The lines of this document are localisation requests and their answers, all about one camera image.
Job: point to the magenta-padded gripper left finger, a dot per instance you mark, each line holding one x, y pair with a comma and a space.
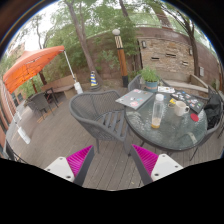
63, 166

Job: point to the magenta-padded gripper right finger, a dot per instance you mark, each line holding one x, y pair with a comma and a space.
165, 166

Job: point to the clear plastic bottle white cap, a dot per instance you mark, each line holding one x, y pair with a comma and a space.
157, 111

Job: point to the flat round red coaster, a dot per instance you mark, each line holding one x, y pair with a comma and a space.
194, 117

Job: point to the grey woven patio chair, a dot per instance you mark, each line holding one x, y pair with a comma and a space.
96, 110
39, 102
213, 131
134, 83

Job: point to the yellow card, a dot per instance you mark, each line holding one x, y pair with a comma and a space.
172, 101

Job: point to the black laptop with stickers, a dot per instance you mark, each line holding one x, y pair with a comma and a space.
190, 101

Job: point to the black jacket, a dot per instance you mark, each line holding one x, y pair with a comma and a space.
213, 111

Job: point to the silver laptop with stickers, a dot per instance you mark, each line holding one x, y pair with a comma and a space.
134, 98

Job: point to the white printed paper sheet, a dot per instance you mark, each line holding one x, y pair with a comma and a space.
166, 89

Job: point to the wooden patio table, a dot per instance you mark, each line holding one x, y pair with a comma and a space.
61, 89

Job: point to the green plant in blue pot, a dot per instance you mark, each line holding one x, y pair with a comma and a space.
150, 80

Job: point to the blue yellow striped cone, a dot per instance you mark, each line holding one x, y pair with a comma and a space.
94, 80

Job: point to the white umbrella pole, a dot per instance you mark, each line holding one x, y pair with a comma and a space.
70, 70

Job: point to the orange patio umbrella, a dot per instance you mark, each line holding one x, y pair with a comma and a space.
30, 65

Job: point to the grey wall box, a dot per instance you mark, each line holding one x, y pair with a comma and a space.
201, 71

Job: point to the orange striped lamp post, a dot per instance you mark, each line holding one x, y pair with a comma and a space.
121, 56

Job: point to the black wall lamp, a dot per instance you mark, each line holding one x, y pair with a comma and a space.
190, 50
144, 44

